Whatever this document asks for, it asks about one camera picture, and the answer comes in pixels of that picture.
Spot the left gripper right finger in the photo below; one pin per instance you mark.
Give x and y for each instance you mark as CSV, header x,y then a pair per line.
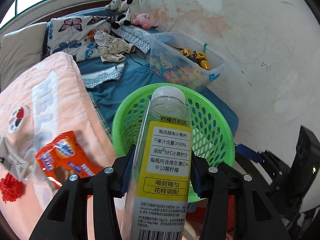
x,y
254,215

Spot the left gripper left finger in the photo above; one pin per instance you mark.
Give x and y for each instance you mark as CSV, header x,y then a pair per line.
x,y
65,217

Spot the orange wafer snack wrapper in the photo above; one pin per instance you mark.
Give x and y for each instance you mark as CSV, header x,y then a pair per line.
x,y
64,157

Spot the red mesh net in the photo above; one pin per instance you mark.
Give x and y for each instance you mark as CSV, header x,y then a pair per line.
x,y
11,188

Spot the clear lemon juice bottle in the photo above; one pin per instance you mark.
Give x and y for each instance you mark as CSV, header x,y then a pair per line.
x,y
156,200

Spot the white milk carton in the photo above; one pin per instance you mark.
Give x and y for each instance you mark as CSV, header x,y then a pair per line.
x,y
12,161

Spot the round peel-off lid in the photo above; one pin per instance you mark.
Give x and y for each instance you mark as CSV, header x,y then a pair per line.
x,y
16,119

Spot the green plastic basket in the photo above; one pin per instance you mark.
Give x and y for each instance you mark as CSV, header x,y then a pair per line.
x,y
213,125

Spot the pink quilted table cover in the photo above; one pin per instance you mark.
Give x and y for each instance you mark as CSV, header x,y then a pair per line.
x,y
56,101

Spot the yellow toy truck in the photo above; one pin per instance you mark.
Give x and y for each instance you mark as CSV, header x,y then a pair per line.
x,y
195,56

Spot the beige crumpled clothes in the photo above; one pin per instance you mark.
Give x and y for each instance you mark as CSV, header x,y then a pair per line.
x,y
112,49

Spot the clear toy storage box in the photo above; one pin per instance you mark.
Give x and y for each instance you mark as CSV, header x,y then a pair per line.
x,y
173,67

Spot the grey pillow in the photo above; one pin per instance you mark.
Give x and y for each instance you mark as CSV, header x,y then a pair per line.
x,y
20,50

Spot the butterfly cushion right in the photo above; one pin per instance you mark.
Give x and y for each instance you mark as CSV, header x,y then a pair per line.
x,y
75,36

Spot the patterned grey cloth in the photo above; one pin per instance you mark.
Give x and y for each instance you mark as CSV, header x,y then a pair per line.
x,y
139,37

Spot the pink plush toy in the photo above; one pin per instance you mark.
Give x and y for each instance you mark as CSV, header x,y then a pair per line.
x,y
145,20

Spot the cow plush toy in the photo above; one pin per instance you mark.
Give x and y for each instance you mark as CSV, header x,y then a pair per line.
x,y
125,11

